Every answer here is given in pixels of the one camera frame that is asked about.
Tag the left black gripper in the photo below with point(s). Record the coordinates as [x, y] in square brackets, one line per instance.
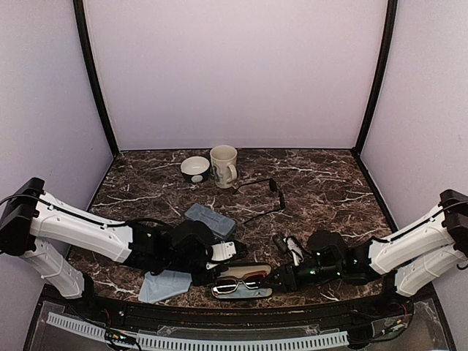
[200, 281]

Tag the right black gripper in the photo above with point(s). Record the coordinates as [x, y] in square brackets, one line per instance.
[288, 278]

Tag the small blue cleaning cloth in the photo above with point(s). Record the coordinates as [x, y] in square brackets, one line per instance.
[243, 293]

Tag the thick black-frame sunglasses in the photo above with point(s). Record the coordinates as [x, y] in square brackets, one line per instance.
[231, 286]

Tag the black glasses case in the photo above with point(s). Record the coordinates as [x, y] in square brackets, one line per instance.
[247, 273]

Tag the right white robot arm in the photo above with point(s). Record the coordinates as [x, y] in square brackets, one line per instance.
[414, 256]

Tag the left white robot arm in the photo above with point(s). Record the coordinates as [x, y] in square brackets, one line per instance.
[33, 217]

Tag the blue-grey glasses case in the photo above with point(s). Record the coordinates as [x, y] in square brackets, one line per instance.
[221, 226]

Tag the large blue cleaning cloth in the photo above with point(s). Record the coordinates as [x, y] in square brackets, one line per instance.
[167, 284]

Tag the white and teal bowl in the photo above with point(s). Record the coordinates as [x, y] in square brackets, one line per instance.
[195, 169]

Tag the cream seahorse mug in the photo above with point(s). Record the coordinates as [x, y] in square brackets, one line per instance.
[223, 165]

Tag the green circuit board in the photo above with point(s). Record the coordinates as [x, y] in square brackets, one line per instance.
[114, 336]

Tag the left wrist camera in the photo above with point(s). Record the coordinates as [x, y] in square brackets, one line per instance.
[224, 252]

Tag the black front table rail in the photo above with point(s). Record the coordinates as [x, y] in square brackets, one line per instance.
[352, 313]

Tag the white slotted cable duct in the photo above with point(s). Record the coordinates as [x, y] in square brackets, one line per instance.
[198, 339]

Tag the thin wire-frame sunglasses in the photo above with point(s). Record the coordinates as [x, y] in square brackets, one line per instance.
[273, 188]

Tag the black left frame post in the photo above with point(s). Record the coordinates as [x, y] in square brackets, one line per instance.
[91, 70]

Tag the black frame post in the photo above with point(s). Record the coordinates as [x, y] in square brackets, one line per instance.
[91, 70]
[382, 59]

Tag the black right frame post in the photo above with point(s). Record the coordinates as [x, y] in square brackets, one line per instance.
[382, 59]

